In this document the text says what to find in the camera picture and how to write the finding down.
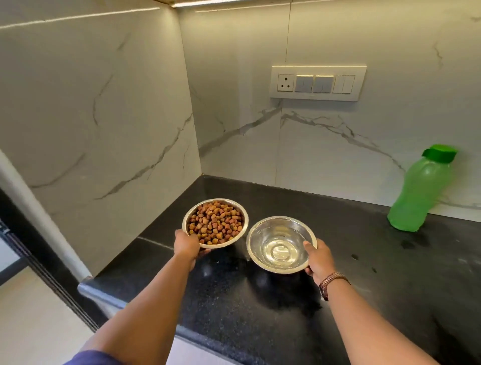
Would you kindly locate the person's right hand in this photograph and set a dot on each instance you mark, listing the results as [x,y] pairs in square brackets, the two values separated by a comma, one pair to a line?
[320,260]

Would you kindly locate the person's left hand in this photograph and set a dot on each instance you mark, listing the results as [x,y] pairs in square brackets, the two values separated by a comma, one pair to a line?
[186,246]

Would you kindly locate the person's left thumb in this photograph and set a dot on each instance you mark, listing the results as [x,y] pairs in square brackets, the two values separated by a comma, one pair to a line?
[186,234]

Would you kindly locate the person's right thumb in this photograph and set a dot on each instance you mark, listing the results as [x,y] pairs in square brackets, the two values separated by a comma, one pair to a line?
[309,249]

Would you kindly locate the steel bowl with water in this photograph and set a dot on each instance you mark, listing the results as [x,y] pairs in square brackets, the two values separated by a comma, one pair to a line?
[279,244]

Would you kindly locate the steel bowl with kibble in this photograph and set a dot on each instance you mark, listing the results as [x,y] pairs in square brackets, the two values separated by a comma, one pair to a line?
[215,223]

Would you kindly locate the person's left forearm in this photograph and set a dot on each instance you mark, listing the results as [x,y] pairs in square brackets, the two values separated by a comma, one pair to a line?
[144,314]

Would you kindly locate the person's right forearm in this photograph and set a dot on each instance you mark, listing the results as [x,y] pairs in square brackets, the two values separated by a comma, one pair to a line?
[368,327]

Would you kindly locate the pile of brown kibble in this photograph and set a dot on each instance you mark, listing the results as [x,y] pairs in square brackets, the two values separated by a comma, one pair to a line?
[215,222]

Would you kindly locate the brown wristwatch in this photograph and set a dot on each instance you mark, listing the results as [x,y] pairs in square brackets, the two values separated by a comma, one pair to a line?
[330,282]

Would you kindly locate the green plastic water bottle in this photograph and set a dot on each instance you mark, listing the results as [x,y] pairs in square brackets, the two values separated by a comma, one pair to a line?
[421,190]

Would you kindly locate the blue shirt sleeve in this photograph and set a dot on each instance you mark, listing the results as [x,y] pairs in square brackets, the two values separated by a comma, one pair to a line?
[92,358]

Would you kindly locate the under-cabinet light strip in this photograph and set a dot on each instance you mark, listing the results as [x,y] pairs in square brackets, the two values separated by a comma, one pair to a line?
[210,2]

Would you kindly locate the white wall switch panel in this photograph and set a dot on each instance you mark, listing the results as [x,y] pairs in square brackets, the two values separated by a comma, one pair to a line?
[317,83]

